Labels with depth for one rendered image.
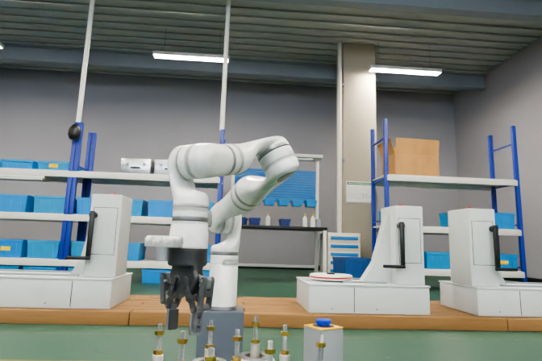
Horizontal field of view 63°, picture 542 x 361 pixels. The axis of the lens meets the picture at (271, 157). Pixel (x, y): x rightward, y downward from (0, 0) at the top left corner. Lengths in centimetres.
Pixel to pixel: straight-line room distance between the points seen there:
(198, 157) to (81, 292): 233
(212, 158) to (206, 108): 889
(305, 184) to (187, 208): 623
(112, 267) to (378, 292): 174
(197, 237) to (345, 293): 228
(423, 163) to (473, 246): 297
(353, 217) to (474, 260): 410
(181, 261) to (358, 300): 232
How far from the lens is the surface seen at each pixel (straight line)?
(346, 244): 649
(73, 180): 595
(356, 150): 751
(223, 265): 146
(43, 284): 318
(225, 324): 145
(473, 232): 345
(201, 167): 85
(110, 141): 987
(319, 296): 303
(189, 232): 85
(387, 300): 314
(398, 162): 613
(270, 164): 111
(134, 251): 571
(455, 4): 686
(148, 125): 978
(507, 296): 350
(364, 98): 779
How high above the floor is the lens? 51
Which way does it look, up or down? 11 degrees up
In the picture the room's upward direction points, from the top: 2 degrees clockwise
